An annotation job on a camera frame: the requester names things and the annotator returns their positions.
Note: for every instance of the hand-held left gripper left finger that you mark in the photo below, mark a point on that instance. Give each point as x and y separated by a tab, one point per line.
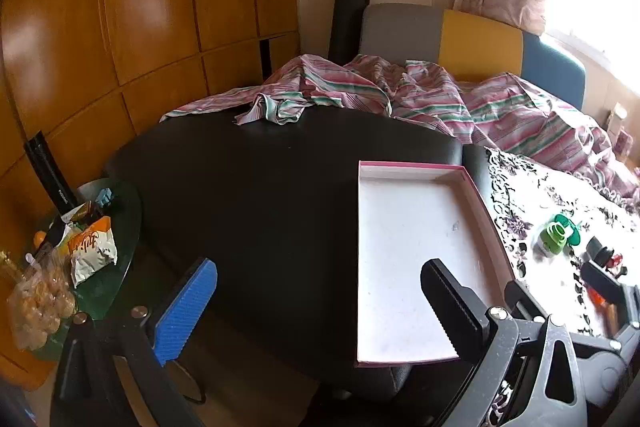
185	307

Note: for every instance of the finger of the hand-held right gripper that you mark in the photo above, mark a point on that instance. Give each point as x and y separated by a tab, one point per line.
520	294
602	279

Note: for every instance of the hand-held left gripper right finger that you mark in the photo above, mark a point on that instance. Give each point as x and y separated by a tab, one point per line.
450	307

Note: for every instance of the pink white cardboard tray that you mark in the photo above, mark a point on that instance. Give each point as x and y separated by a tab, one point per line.
415	227

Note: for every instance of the red toy block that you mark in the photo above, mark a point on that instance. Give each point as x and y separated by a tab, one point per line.
614	262

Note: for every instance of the light green toy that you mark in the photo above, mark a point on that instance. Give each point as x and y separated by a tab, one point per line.
550	242

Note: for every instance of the round glass side table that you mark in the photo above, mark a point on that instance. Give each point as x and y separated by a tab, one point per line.
110	287

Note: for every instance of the white embroidered floral tablecloth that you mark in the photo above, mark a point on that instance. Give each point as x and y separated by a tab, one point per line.
550	192

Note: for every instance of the orange white snack bag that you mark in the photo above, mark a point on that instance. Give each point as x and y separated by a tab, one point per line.
92	252

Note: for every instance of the small blue item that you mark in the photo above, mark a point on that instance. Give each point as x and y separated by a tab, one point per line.
104	197

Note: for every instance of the brown snack packet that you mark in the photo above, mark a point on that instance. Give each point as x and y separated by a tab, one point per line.
79	210

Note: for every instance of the clear bag of buns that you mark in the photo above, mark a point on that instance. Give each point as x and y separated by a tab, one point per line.
35	307

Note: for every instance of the orange fruit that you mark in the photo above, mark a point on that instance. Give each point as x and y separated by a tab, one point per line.
39	238

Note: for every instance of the small white box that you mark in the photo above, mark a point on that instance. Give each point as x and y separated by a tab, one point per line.
620	113

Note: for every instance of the tall black box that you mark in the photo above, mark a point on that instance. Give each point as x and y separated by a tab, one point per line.
47	177

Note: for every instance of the pink striped bedsheet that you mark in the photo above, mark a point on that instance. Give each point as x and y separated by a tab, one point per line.
425	97

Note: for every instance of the grey yellow blue headboard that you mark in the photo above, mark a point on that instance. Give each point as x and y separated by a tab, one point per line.
480	42

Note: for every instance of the wooden wardrobe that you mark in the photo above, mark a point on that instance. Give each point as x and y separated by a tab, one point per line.
150	7

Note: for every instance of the black rolled mat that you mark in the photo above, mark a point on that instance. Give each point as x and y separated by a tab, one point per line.
347	22

